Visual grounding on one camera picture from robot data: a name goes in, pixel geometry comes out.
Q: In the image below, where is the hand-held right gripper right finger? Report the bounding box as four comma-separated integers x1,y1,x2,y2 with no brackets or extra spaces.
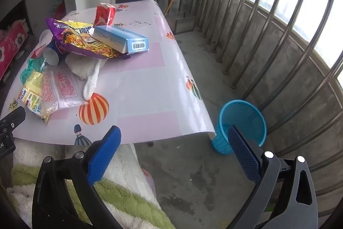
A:
227,125,318,229

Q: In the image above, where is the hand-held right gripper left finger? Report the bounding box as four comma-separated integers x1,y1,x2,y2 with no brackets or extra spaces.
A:
32,125,122,229

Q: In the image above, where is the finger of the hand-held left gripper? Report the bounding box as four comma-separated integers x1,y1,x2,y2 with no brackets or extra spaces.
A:
0,106,26,136

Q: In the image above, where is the yellow snack packet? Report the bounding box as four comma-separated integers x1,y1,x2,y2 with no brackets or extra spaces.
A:
20,71,51,125

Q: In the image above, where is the blue mesh waste basket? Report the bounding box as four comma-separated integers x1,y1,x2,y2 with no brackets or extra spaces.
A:
212,100,267,156

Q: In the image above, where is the clear packet with pink print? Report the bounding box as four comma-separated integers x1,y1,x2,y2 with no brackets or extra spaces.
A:
40,68,89,117

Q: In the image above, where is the teal wrapper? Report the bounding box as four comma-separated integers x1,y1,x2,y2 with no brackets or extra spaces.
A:
20,56,50,85

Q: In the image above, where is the red wrapper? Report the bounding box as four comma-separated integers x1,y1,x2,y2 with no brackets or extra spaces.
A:
30,45,47,59

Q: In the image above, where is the plastic bottle with blue label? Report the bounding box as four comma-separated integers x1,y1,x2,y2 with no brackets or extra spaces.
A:
42,40,63,66

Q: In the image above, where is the white cloth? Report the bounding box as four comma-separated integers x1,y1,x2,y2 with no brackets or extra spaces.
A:
65,53,106,101

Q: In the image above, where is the purple yellow snack bag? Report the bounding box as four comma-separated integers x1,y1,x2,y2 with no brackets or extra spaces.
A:
45,18,129,60

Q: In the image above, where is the light blue cardboard box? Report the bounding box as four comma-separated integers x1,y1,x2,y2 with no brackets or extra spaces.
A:
90,25,149,55

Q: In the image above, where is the red white paper bag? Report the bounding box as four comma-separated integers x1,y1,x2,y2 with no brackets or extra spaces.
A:
94,3,117,28

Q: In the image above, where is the white green fleece robe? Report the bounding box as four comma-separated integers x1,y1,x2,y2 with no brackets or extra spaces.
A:
8,142,175,229

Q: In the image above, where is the metal balcony railing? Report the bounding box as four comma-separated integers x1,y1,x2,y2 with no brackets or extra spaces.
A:
155,0,343,197

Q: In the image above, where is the pink green cloth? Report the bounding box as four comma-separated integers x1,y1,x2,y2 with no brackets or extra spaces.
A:
50,0,66,20

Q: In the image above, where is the metal dustpan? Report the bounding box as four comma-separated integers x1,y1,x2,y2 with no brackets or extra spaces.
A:
174,11,196,34

